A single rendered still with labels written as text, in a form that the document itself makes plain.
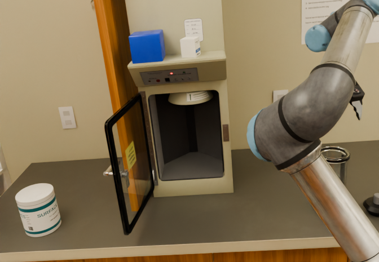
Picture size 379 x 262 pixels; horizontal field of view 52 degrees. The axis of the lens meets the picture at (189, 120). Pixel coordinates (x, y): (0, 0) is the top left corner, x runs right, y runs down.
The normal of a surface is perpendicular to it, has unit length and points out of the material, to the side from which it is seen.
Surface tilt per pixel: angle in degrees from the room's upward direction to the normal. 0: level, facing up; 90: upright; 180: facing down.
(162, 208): 0
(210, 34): 90
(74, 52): 90
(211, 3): 90
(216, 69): 135
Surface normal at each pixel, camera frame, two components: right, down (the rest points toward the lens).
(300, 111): -0.53, 0.00
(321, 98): -0.12, -0.18
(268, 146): -0.67, 0.43
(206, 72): 0.04, 0.91
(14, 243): -0.11, -0.93
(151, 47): -0.04, 0.36
